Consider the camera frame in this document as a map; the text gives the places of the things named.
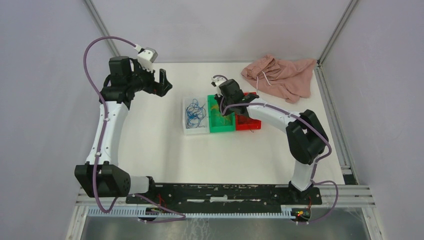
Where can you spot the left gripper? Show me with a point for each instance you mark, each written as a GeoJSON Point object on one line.
{"type": "Point", "coordinates": [159, 88]}

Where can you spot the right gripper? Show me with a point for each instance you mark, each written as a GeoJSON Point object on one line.
{"type": "Point", "coordinates": [218, 100]}

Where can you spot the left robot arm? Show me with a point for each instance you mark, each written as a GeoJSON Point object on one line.
{"type": "Point", "coordinates": [100, 175]}

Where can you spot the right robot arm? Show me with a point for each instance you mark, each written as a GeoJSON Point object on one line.
{"type": "Point", "coordinates": [307, 140]}

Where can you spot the green plastic bin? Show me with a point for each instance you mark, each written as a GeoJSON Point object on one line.
{"type": "Point", "coordinates": [217, 122]}

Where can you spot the red plastic bin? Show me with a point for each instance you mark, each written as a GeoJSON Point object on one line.
{"type": "Point", "coordinates": [243, 123]}

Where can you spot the clear plastic bin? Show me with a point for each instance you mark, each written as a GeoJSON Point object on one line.
{"type": "Point", "coordinates": [195, 118]}

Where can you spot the pink cloth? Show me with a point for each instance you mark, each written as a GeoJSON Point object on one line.
{"type": "Point", "coordinates": [285, 79]}

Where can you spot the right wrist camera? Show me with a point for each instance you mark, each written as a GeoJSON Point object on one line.
{"type": "Point", "coordinates": [218, 79]}

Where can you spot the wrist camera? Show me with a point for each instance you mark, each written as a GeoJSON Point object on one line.
{"type": "Point", "coordinates": [146, 57]}
{"type": "Point", "coordinates": [218, 79]}

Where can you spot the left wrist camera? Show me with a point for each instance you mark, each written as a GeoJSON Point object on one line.
{"type": "Point", "coordinates": [146, 57]}

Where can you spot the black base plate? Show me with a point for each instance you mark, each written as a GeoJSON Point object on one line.
{"type": "Point", "coordinates": [202, 198]}

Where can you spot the white cable duct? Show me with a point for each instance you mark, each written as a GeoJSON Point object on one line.
{"type": "Point", "coordinates": [145, 212]}

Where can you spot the aluminium frame rail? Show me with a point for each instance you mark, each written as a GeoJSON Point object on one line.
{"type": "Point", "coordinates": [355, 196]}

